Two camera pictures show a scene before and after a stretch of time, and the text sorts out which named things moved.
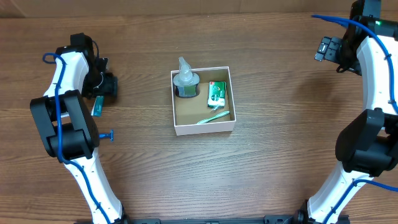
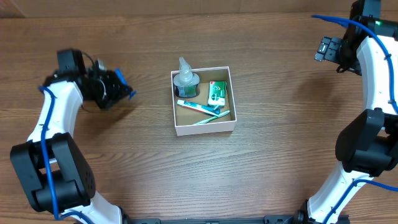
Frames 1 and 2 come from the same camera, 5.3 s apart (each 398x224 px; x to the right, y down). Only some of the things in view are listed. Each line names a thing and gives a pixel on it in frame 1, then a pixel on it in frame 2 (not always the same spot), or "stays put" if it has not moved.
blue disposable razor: [104, 135] to [122, 79]
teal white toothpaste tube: [97, 109] to [198, 107]
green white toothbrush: [216, 117] stays put
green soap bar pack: [217, 92] stays put
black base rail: [297, 218] stays put
